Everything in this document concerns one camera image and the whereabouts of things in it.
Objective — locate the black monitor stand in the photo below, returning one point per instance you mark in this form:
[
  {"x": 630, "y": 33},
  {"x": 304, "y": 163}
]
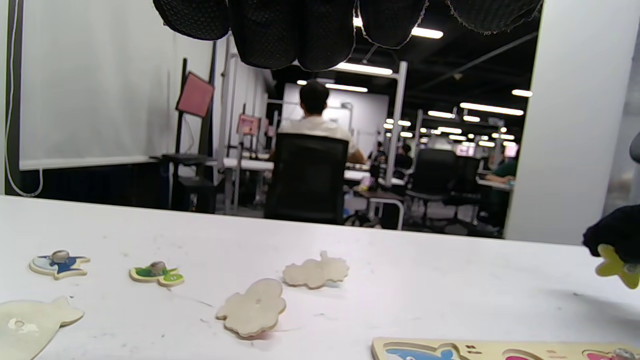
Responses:
[{"x": 181, "y": 135}]

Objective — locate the wooden puzzle frame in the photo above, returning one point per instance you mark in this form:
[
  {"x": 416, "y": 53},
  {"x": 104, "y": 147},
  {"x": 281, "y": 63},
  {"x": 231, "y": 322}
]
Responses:
[{"x": 480, "y": 346}]

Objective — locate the person's right hand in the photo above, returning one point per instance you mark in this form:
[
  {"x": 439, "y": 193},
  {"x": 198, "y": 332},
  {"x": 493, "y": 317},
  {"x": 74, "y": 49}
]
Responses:
[{"x": 622, "y": 230}]

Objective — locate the black mesh office chair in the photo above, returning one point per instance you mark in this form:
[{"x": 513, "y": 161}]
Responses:
[{"x": 305, "y": 180}]

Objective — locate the blue shark puzzle piece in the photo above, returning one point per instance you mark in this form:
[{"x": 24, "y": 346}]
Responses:
[{"x": 65, "y": 265}]

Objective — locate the white-framed rolling side table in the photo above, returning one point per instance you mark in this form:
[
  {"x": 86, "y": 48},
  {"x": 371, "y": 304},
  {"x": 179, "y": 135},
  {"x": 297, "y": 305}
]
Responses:
[{"x": 382, "y": 196}]

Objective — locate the black computer tower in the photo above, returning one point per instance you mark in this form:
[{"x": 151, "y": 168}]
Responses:
[{"x": 192, "y": 195}]

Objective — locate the person's left hand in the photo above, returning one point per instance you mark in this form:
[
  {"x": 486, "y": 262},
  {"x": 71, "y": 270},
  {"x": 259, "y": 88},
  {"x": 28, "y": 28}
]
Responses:
[{"x": 290, "y": 35}]

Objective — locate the pink jellyfish puzzle piece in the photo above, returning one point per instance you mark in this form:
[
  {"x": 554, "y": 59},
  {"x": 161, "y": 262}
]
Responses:
[{"x": 620, "y": 355}]

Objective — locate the wooden seahorse-shaped puzzle piece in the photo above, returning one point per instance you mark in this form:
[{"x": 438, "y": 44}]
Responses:
[{"x": 315, "y": 272}]

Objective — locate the large pink-screen monitor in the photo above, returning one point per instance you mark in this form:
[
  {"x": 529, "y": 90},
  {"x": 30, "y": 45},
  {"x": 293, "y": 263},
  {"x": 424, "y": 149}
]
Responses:
[{"x": 195, "y": 95}]

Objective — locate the wooden whale-shaped puzzle piece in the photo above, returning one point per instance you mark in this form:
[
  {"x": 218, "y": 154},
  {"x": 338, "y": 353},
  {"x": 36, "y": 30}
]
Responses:
[{"x": 30, "y": 325}]

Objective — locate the green turtle puzzle piece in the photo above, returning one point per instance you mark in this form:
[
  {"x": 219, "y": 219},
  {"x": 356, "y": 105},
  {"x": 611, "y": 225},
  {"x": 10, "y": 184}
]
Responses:
[{"x": 160, "y": 276}]

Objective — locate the small pink-screen monitor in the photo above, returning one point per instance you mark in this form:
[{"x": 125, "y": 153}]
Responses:
[{"x": 248, "y": 125}]

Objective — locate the wooden octopus-shaped puzzle piece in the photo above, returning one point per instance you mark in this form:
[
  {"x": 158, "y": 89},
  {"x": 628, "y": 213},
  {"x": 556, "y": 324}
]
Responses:
[{"x": 252, "y": 310}]

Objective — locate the white metal frame rig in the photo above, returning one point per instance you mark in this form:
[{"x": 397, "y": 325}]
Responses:
[{"x": 400, "y": 125}]

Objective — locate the yellow starfish puzzle piece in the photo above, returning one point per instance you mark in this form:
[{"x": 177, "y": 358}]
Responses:
[{"x": 610, "y": 265}]

